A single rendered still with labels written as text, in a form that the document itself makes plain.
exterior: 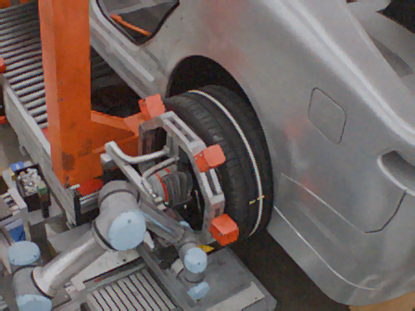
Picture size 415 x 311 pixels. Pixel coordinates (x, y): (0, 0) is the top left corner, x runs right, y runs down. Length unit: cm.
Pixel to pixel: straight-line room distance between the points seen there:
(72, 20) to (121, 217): 98
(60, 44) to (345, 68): 117
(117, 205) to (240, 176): 65
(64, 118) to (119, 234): 103
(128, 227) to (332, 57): 82
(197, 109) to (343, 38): 73
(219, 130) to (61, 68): 71
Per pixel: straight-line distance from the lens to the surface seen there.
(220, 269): 317
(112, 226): 190
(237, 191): 243
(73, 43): 263
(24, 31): 488
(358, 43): 205
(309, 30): 210
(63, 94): 275
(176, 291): 315
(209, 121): 246
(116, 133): 307
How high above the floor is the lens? 271
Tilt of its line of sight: 45 degrees down
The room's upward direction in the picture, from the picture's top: 4 degrees clockwise
